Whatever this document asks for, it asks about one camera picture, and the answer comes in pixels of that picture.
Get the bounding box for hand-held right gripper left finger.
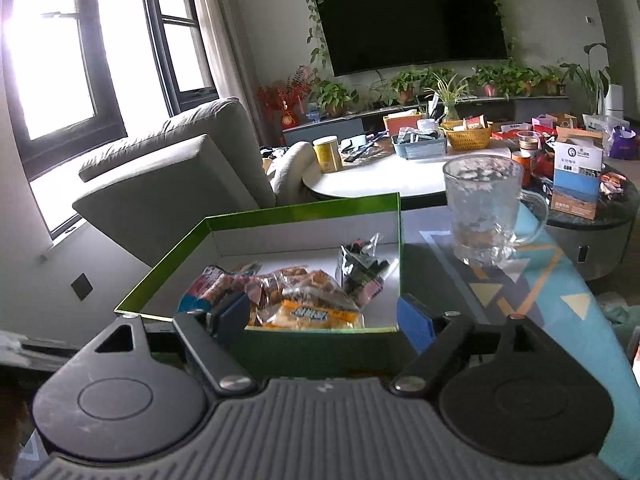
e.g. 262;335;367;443
82;291;253;395

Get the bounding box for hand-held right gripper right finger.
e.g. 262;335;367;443
391;294;556;394

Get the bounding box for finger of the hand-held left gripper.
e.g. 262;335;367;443
0;332;96;372

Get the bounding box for blue red snack packet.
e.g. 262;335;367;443
179;266;236;313

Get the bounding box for clear packet brown snacks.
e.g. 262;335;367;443
235;266;311;326

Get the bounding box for pink dark snack packet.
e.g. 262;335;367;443
339;232;385;306

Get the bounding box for orange biscuit snack packet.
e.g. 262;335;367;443
262;270;363;331

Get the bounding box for green cardboard box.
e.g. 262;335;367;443
114;192;403;378

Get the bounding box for clear glass mug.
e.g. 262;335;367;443
442;156;550;268

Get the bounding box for grey fabric sofa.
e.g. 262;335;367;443
71;96;278;268

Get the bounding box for white oval coffee table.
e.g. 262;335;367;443
302;135;526;211

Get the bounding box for grey blue plastic tray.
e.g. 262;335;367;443
391;132;447;160

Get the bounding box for yellow tin can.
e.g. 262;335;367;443
312;136;344;174

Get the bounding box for yellow woven basket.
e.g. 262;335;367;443
442;120;493;151

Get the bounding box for round dark side table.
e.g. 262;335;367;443
520;180;638;281

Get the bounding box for orange cardboard box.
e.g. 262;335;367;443
384;112;423;136

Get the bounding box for blue white carton box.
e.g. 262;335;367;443
551;127;605;221

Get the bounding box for grey television cabinet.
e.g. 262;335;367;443
282;95;571;147

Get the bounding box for red festive decoration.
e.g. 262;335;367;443
256;67;321;131

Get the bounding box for spider plant in vase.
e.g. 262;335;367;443
425;74;473;123

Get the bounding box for green potted plant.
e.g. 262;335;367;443
310;80;358;117
472;65;506;97
540;65;571;96
502;62;543;97
390;67;431;106

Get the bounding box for purple gift bag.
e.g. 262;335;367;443
607;127;638;160

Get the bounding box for narrow dark framed window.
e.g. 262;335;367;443
140;0;218;116

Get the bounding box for sheer white curtain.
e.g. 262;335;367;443
192;0;261;106

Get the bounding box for large dark framed window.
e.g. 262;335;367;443
0;0;128;181

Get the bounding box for white air purifier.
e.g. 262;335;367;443
604;84;626;118

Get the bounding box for hanging green vine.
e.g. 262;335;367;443
302;0;331;78

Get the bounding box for tall leafy floor plant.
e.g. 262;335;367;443
560;42;611;116

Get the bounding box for dark wall socket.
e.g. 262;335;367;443
70;272;93;301

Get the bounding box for black wall television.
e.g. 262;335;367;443
311;0;510;78

